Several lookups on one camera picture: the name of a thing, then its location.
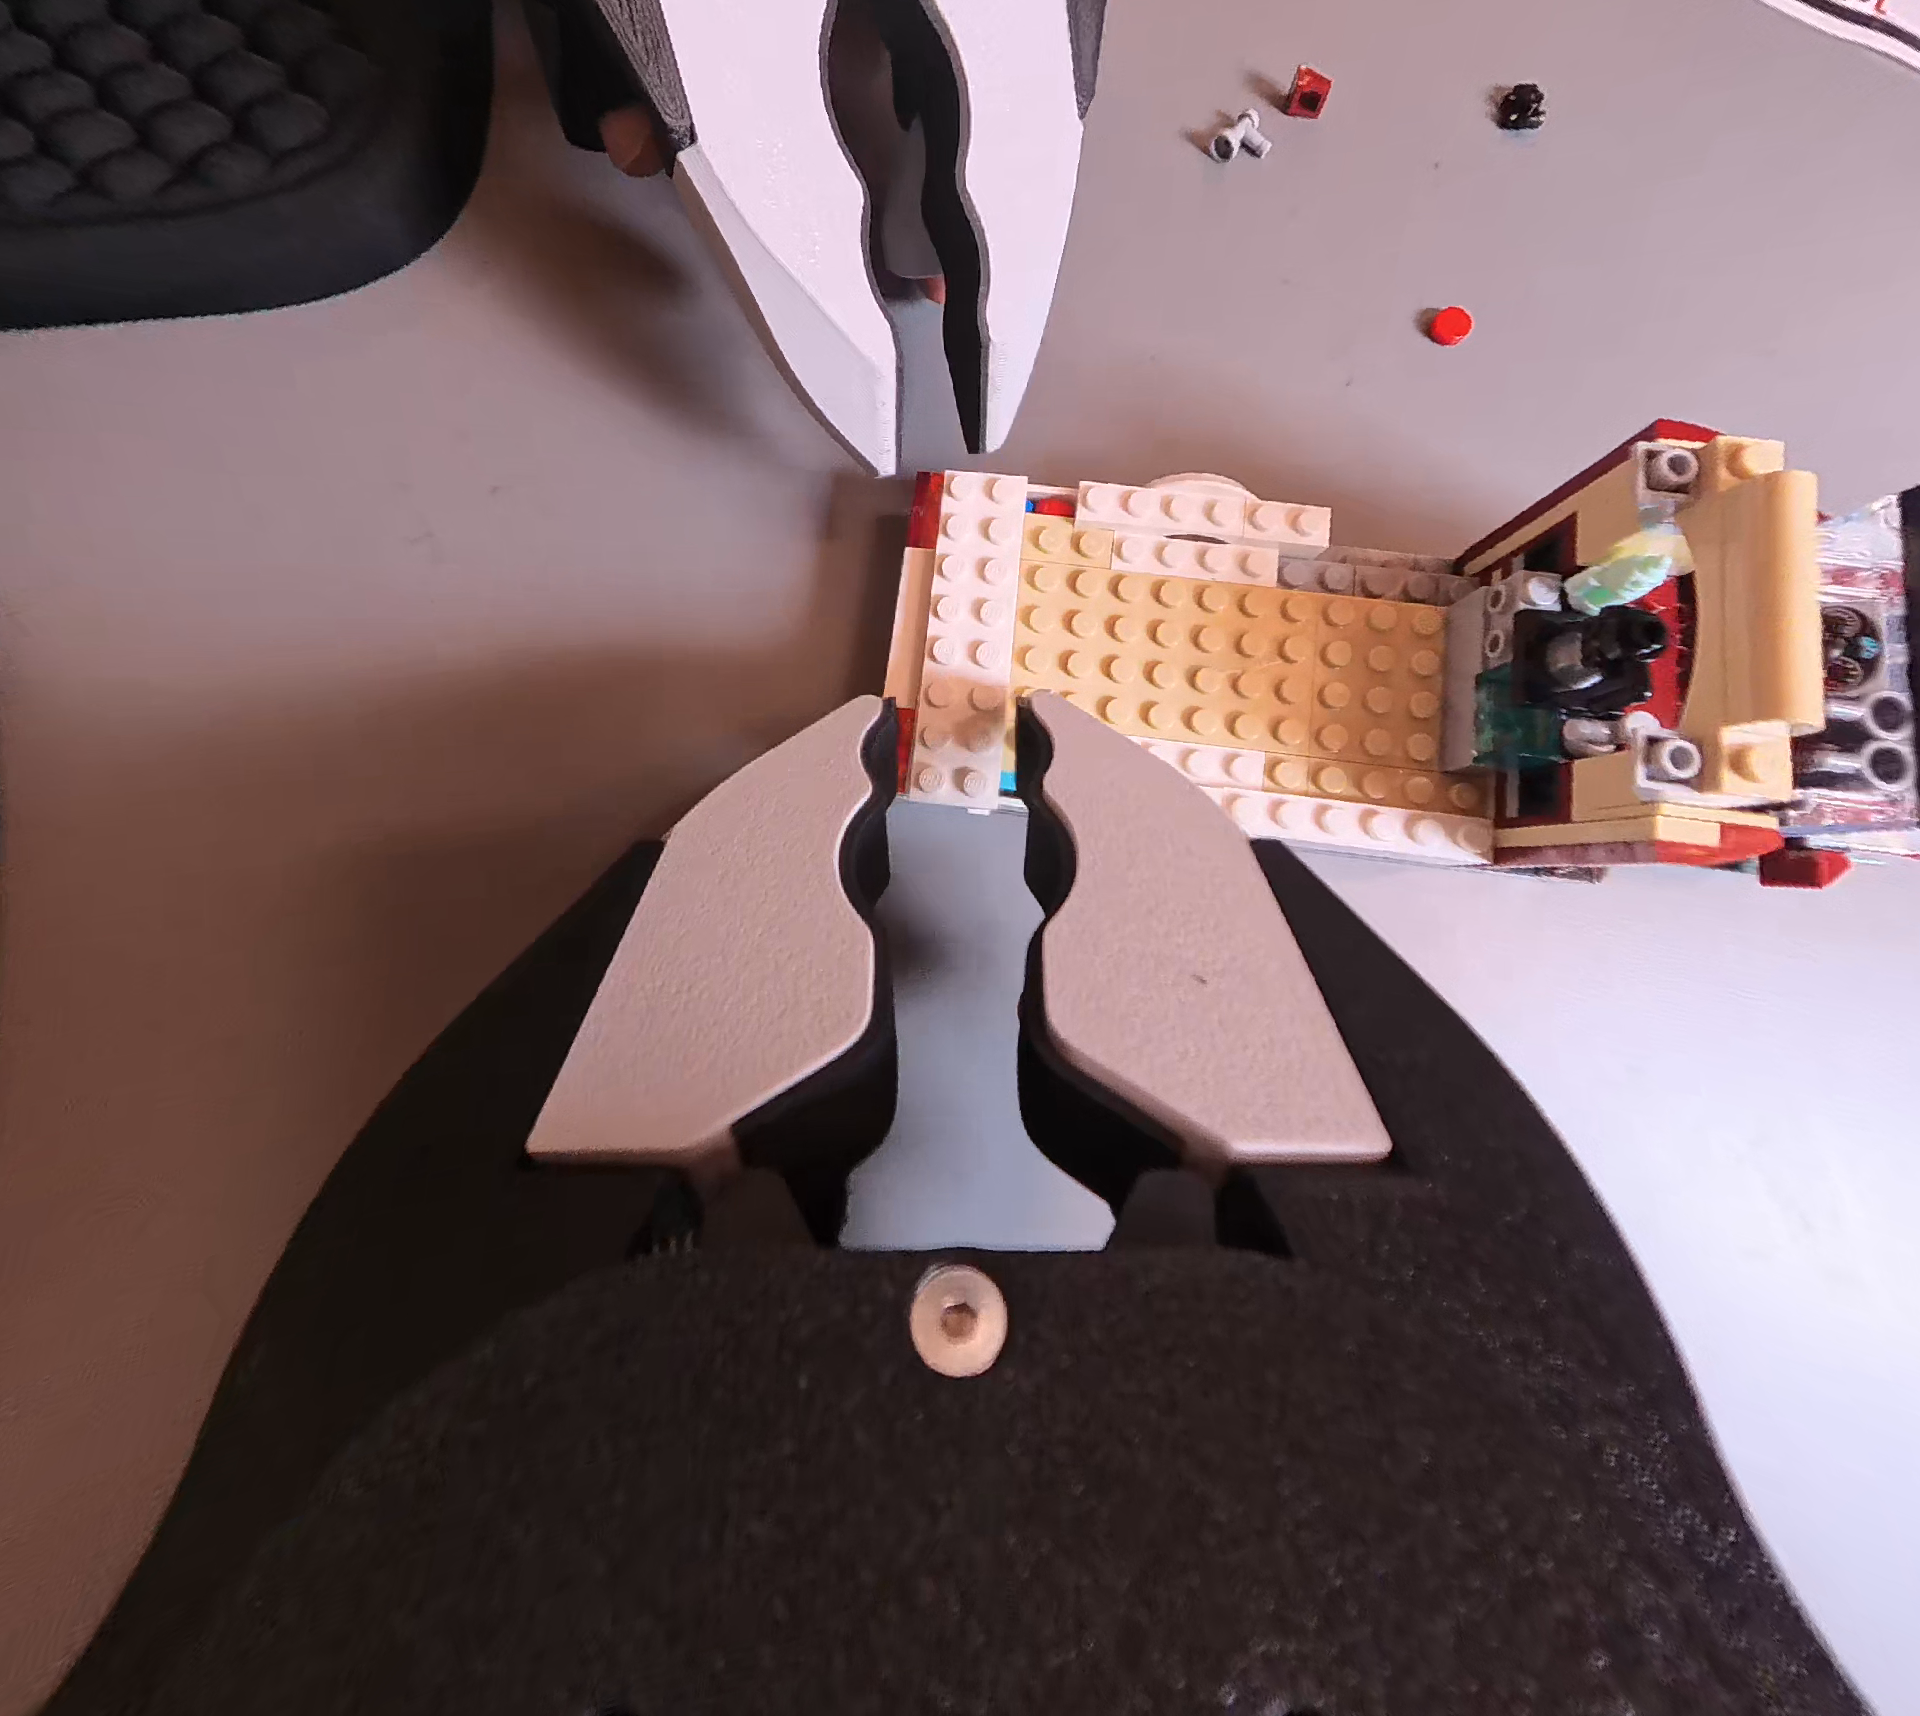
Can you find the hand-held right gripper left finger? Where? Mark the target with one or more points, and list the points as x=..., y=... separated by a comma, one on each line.
x=701, y=1000

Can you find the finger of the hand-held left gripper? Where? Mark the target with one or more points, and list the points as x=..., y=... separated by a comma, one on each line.
x=746, y=69
x=1001, y=23

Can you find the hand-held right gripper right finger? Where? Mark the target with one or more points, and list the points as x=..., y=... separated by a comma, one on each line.
x=1195, y=1000

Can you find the toy brick truck model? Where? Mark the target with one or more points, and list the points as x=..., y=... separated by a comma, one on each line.
x=1195, y=653

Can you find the white long brick plate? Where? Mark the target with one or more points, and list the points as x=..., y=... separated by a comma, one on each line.
x=956, y=604

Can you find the person's left hand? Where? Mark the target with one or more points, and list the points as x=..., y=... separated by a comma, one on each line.
x=635, y=143

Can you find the small grey brick piece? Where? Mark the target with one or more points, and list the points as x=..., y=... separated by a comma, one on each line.
x=1236, y=143

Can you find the dark red slope piece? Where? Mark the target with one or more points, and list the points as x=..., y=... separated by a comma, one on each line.
x=1310, y=93

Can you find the black wrist rest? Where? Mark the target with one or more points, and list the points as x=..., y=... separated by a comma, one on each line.
x=179, y=69

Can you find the small black brick piece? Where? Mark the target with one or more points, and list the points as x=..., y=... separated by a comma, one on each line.
x=1515, y=108

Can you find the red round stud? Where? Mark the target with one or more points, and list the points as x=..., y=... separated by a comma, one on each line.
x=1447, y=324

